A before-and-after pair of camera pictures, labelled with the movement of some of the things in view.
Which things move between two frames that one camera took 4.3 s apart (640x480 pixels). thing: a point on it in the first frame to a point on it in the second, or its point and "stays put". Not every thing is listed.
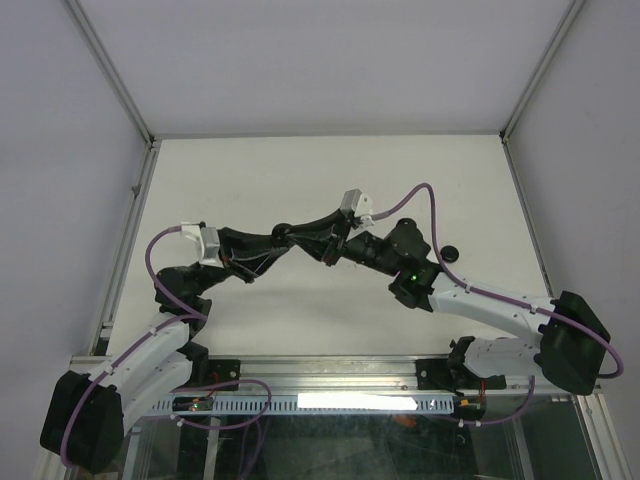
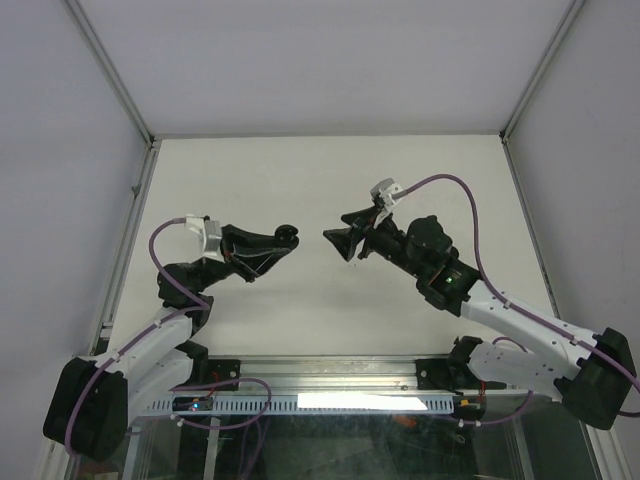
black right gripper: x=315 y=239 to x=346 y=240
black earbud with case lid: x=281 y=235 stays put
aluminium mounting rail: x=292 y=374 stays put
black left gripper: x=248 y=255 stays put
